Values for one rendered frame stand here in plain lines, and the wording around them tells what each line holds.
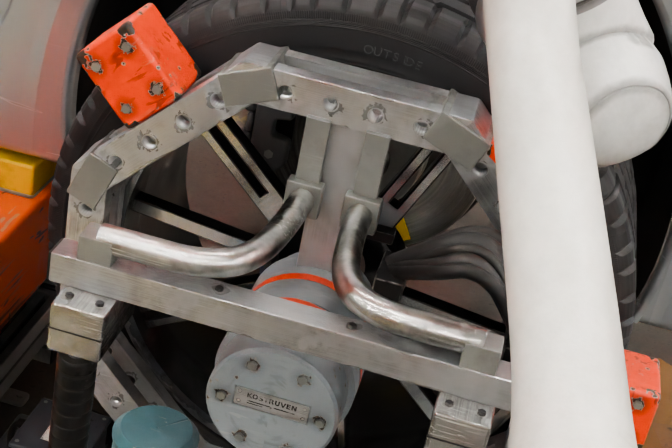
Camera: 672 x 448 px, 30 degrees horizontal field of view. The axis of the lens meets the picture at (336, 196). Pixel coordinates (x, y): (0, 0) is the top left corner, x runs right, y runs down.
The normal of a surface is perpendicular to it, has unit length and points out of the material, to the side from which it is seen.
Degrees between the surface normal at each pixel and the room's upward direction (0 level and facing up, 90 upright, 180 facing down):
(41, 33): 90
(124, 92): 90
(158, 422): 0
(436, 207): 90
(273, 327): 90
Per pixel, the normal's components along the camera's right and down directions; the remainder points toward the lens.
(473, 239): -0.18, -0.38
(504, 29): -0.73, -0.22
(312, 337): -0.22, 0.42
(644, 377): 0.18, -0.87
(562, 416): -0.24, -0.79
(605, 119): 0.07, 0.52
